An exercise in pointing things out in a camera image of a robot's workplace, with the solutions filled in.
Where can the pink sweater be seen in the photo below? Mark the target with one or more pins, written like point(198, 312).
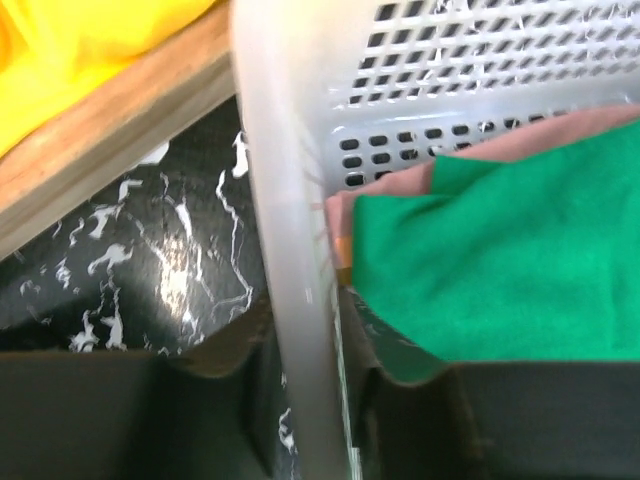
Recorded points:
point(515, 145)

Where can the yellow shorts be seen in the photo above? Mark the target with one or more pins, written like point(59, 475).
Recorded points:
point(56, 53)

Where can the wooden clothes rack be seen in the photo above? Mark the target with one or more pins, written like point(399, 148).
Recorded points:
point(79, 152)

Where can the white plastic mesh basket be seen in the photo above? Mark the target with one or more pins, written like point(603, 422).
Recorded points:
point(333, 94)

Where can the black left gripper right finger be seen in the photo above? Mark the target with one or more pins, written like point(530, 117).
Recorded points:
point(414, 416)

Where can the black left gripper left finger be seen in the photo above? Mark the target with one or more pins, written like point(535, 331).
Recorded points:
point(209, 413)

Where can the green shirt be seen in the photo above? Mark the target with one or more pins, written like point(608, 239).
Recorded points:
point(532, 260)

